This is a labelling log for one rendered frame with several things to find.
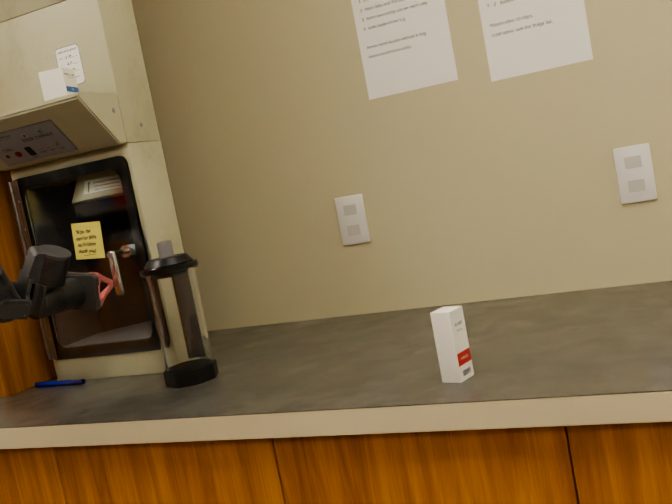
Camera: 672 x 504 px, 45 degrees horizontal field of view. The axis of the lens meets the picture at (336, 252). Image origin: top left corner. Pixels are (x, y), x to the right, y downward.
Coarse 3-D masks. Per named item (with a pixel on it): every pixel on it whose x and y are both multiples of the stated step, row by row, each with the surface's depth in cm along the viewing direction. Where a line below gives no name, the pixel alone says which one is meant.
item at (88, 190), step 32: (96, 160) 165; (32, 192) 173; (64, 192) 169; (96, 192) 166; (128, 192) 163; (32, 224) 174; (64, 224) 170; (128, 224) 164; (128, 288) 167; (64, 320) 175; (96, 320) 171; (128, 320) 168; (64, 352) 176; (96, 352) 173; (128, 352) 169
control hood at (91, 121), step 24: (72, 96) 151; (96, 96) 155; (0, 120) 160; (24, 120) 158; (72, 120) 156; (96, 120) 155; (120, 120) 161; (96, 144) 161; (120, 144) 162; (0, 168) 172
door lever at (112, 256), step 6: (126, 246) 165; (108, 252) 160; (114, 252) 161; (120, 252) 163; (126, 252) 165; (108, 258) 161; (114, 258) 161; (114, 264) 161; (114, 270) 161; (120, 270) 162; (114, 276) 161; (120, 276) 162; (114, 282) 161; (120, 282) 161; (120, 288) 161; (120, 294) 161
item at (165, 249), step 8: (168, 240) 153; (160, 248) 152; (168, 248) 152; (160, 256) 153; (168, 256) 152; (176, 256) 151; (184, 256) 152; (152, 264) 150; (160, 264) 150; (168, 264) 149
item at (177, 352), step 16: (176, 272) 150; (192, 272) 153; (160, 288) 150; (176, 288) 150; (192, 288) 152; (160, 304) 150; (176, 304) 150; (192, 304) 152; (160, 320) 151; (176, 320) 150; (192, 320) 151; (160, 336) 152; (176, 336) 151; (192, 336) 151; (208, 336) 155; (176, 352) 151; (192, 352) 151; (208, 352) 154; (176, 368) 151; (192, 368) 151
